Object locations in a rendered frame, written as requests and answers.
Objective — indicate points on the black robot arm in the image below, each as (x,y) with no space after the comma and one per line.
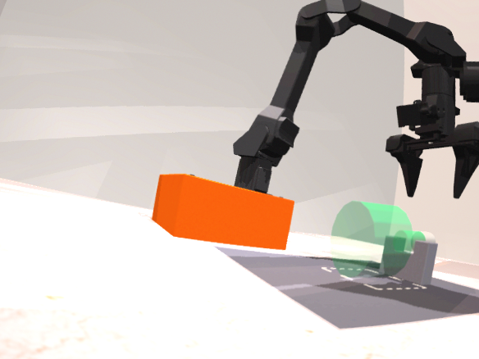
(440,61)

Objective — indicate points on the green glass bottle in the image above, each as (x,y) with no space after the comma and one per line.
(373,240)

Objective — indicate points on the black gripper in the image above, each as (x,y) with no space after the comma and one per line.
(464,139)

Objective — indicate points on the grey flat mat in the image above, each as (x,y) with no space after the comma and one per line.
(348,303)

